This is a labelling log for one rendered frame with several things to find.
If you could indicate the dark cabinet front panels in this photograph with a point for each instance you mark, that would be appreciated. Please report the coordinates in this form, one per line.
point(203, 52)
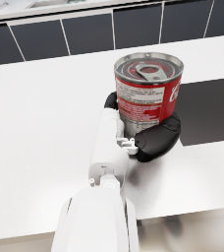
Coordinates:
point(94, 32)

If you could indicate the red soda can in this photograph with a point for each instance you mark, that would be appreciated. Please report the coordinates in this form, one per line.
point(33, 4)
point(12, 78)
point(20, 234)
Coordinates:
point(147, 90)

